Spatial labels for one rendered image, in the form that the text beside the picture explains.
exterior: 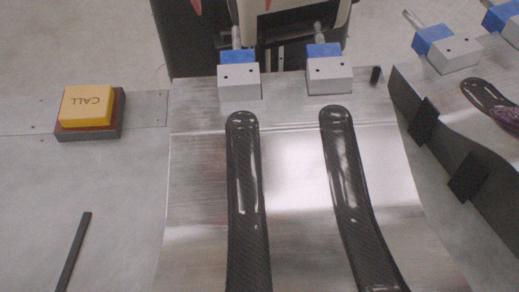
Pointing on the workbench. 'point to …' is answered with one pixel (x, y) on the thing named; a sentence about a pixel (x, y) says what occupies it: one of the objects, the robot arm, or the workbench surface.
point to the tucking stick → (73, 252)
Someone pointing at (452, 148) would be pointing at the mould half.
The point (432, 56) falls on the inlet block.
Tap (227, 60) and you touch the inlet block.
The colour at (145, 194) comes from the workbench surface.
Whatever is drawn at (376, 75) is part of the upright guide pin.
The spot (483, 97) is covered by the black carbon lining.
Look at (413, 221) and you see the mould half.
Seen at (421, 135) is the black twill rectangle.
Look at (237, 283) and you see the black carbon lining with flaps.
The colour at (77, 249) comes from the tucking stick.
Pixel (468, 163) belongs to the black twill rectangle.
